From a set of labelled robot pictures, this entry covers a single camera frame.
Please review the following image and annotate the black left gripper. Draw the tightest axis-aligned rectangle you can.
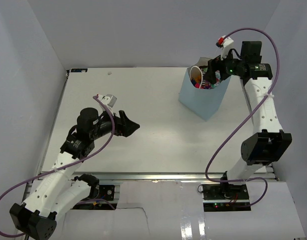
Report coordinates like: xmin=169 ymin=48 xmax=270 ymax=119
xmin=90 ymin=106 xmax=140 ymax=140

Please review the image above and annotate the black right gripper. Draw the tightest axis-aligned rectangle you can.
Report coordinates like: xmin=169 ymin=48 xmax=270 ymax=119
xmin=203 ymin=47 xmax=246 ymax=85

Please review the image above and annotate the brown purple M&M's pack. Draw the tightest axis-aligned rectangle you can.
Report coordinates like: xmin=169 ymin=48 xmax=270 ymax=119
xmin=199 ymin=65 xmax=214 ymax=90

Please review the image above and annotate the orange honey dijon chip bag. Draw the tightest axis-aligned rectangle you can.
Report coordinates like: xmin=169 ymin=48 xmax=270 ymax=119
xmin=193 ymin=75 xmax=202 ymax=84

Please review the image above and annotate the teal Fox's candy bag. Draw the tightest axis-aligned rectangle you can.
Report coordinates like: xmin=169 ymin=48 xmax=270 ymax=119
xmin=212 ymin=70 xmax=222 ymax=89

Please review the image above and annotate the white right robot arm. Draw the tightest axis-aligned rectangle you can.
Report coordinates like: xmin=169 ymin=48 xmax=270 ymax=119
xmin=208 ymin=37 xmax=292 ymax=200

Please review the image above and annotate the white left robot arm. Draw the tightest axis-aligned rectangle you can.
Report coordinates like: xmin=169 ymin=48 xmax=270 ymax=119
xmin=9 ymin=107 xmax=140 ymax=240

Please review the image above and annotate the light blue paper bag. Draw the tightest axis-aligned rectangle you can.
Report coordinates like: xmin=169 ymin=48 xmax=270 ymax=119
xmin=178 ymin=57 xmax=230 ymax=121

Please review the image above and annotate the blue corner label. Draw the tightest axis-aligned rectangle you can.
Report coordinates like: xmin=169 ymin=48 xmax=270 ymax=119
xmin=70 ymin=68 xmax=88 ymax=73

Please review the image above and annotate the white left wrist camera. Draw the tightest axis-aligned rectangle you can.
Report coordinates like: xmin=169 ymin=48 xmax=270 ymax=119
xmin=96 ymin=94 xmax=117 ymax=111

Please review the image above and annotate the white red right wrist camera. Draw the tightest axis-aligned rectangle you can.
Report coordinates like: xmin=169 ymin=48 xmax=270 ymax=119
xmin=216 ymin=36 xmax=234 ymax=60

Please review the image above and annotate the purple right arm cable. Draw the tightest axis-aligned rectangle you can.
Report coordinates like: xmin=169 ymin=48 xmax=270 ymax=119
xmin=197 ymin=27 xmax=281 ymax=208

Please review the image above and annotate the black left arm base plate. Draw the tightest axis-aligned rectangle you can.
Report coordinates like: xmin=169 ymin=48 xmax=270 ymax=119
xmin=93 ymin=185 xmax=115 ymax=201

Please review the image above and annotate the aluminium front frame rail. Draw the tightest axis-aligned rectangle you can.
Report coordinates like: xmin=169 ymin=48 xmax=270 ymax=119
xmin=37 ymin=171 xmax=278 ymax=181

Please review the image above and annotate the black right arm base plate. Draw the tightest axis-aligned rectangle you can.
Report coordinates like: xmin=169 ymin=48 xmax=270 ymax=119
xmin=200 ymin=183 xmax=249 ymax=200

